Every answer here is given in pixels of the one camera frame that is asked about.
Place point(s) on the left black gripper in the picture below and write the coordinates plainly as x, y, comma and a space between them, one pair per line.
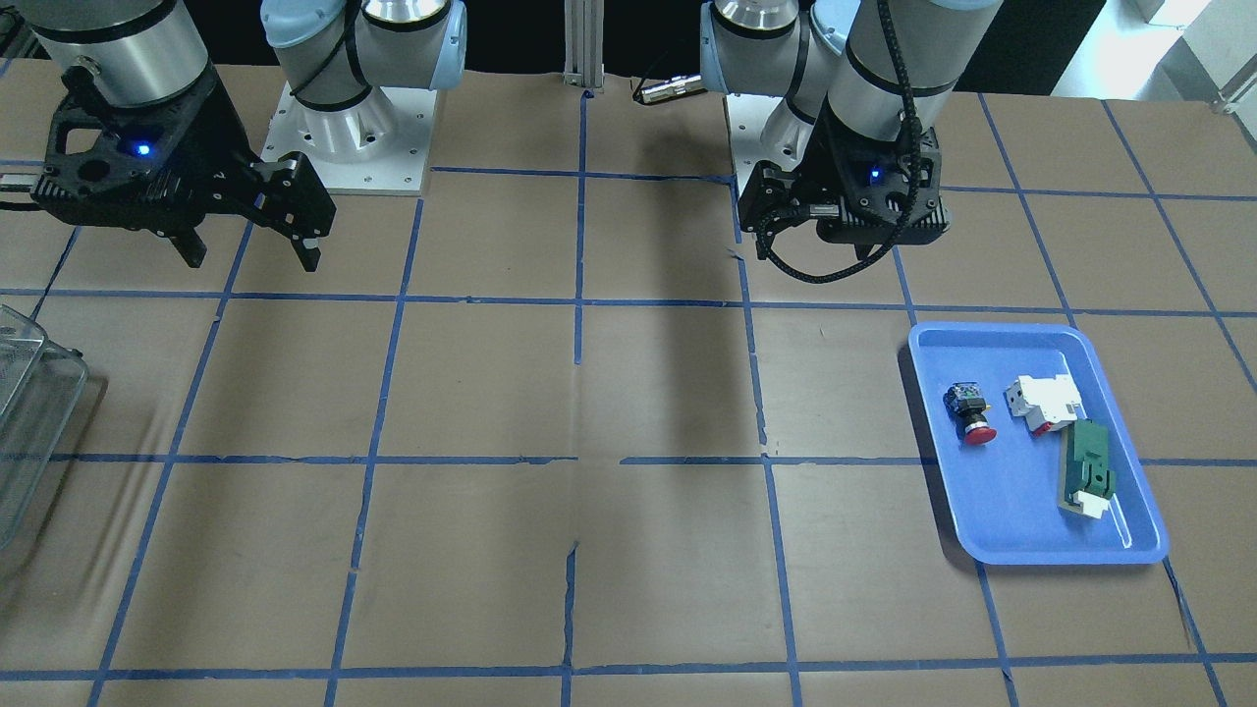
811, 169

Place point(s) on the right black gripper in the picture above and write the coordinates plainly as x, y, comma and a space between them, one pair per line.
218, 139

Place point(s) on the red emergency stop button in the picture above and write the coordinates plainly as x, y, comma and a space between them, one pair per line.
968, 405

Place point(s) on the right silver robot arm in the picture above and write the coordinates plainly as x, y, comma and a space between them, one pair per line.
334, 53

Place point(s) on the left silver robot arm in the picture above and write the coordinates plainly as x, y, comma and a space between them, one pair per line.
883, 69

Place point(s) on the white circuit breaker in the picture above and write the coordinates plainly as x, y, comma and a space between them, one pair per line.
1045, 405

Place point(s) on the blue plastic tray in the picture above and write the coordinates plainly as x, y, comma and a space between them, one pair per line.
1006, 498

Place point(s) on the green terminal block module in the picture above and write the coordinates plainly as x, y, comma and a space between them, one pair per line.
1087, 484

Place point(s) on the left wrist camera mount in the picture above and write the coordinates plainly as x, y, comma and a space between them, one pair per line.
767, 205

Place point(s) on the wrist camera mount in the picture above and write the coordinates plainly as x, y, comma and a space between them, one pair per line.
767, 205
130, 168

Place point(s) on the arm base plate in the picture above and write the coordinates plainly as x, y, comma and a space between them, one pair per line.
765, 127
379, 147

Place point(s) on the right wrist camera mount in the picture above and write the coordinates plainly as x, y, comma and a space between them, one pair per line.
130, 168

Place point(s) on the silver cable connector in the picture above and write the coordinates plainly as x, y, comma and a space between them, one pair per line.
674, 88

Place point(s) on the wire mesh shelf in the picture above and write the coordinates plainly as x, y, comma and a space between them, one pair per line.
42, 383

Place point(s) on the aluminium frame post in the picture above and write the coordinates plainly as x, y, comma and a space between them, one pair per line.
583, 23

